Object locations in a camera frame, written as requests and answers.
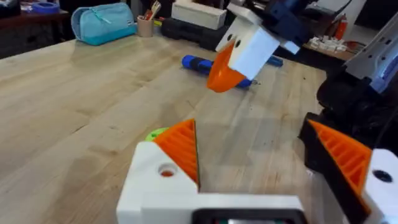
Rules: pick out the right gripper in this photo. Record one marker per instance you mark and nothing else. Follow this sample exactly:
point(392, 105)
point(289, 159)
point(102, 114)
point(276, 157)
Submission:
point(286, 21)

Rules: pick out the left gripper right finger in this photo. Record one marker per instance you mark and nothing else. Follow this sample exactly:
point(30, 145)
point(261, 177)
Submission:
point(345, 155)

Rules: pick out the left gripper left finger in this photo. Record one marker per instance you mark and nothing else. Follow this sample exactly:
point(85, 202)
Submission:
point(149, 174)

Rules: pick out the blue electric screwdriver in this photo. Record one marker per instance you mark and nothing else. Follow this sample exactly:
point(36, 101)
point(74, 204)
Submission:
point(197, 63)

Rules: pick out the green disc with holes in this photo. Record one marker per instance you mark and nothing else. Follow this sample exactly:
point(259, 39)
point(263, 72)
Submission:
point(154, 134)

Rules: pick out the white rectangular box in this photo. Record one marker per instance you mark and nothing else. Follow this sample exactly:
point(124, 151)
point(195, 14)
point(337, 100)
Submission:
point(199, 14)

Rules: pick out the black tool case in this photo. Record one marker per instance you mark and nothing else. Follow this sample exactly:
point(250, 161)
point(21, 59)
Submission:
point(186, 31)

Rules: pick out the heap of white blocks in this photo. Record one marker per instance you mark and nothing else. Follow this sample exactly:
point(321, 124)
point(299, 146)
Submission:
point(328, 44)

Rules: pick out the brown side table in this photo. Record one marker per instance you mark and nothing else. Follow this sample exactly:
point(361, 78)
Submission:
point(337, 55)

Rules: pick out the red bottle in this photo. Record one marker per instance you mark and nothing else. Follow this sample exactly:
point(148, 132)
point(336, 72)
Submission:
point(341, 28)

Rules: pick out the beige cup with utensils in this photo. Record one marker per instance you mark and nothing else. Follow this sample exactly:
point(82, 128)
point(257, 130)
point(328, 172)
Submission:
point(145, 27)

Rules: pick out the light blue zip pouch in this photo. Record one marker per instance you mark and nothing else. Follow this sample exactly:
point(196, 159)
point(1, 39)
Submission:
point(104, 23)

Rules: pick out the blue tape roll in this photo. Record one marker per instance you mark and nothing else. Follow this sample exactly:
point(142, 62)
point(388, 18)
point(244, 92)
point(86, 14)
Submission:
point(46, 7)

